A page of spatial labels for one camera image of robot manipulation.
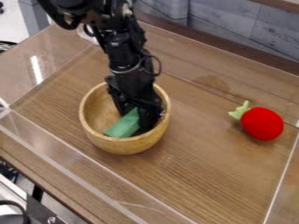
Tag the grey post in background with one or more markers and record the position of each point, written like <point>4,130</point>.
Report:
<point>33,16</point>

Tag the red plush strawberry toy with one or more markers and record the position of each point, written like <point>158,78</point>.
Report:
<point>260,122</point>

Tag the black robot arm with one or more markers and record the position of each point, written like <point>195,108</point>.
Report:
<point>110,22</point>

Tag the black metal bracket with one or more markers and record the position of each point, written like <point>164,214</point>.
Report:
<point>39,214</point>

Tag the clear acrylic tray enclosure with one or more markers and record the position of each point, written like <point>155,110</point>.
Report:
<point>208,174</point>

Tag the black table leg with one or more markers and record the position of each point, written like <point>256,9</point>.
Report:
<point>37,193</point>

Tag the green rectangular stick block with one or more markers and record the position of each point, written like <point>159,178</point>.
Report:
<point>126,126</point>

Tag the brown wooden bowl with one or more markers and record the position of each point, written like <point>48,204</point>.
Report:
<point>98,115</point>

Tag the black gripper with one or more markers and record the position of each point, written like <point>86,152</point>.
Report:
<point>131,89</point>

